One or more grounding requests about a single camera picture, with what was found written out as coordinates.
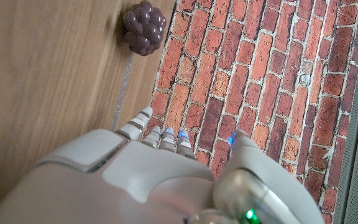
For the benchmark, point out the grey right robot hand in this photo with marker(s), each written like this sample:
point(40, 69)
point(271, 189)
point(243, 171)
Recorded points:
point(141, 180)

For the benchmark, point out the grey tape outline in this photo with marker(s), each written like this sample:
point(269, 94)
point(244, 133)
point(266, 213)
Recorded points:
point(121, 93)

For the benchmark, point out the red brick printed backdrop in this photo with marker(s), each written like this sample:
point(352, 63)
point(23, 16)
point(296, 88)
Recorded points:
point(259, 77)

